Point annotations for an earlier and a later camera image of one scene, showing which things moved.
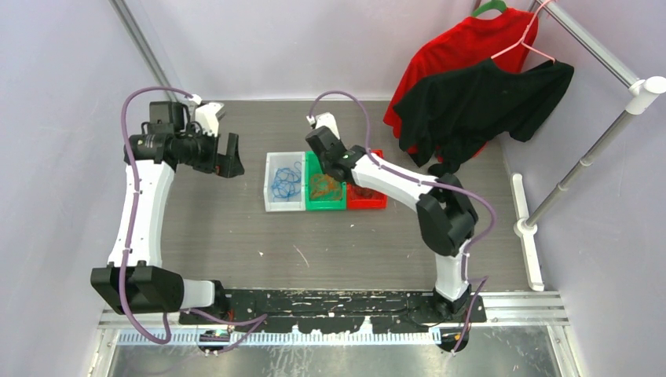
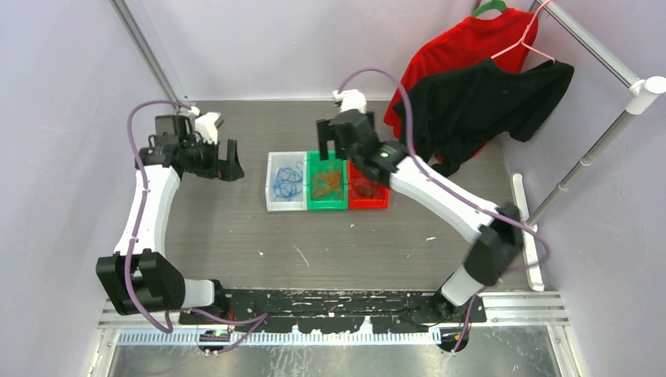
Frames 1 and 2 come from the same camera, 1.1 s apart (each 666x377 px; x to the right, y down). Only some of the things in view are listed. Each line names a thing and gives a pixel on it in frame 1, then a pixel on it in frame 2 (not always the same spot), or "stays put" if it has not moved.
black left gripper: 228,165 stays put
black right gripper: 338,139 → 328,132
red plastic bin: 363,198 stays put
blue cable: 286,182 stays put
